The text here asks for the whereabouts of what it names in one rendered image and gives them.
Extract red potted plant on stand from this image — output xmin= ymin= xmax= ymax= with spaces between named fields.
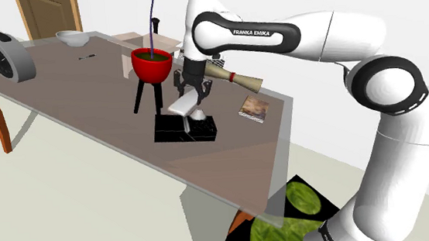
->
xmin=125 ymin=0 xmax=177 ymax=118

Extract black green patterned robot stand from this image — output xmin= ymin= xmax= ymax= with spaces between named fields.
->
xmin=211 ymin=168 xmax=383 ymax=241

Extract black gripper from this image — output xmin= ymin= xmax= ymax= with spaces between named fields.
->
xmin=171 ymin=57 xmax=215 ymax=108

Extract beige scroll with red band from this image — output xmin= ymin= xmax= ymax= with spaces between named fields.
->
xmin=203 ymin=58 xmax=266 ymax=98

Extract brown square book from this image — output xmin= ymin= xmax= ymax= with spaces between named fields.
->
xmin=236 ymin=93 xmax=272 ymax=126

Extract wooden door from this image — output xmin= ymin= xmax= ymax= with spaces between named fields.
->
xmin=15 ymin=0 xmax=84 ymax=43

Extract brown glass-topped table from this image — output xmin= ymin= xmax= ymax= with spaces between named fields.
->
xmin=0 ymin=16 xmax=304 ymax=241

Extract white bowl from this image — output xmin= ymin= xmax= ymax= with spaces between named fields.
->
xmin=54 ymin=28 xmax=91 ymax=49

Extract black block with white lever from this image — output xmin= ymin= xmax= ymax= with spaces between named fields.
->
xmin=149 ymin=87 xmax=219 ymax=146

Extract grey round alarm clock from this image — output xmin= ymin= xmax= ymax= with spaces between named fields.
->
xmin=0 ymin=28 xmax=38 ymax=85

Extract beige side table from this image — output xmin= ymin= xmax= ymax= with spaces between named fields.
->
xmin=110 ymin=15 xmax=187 ymax=81

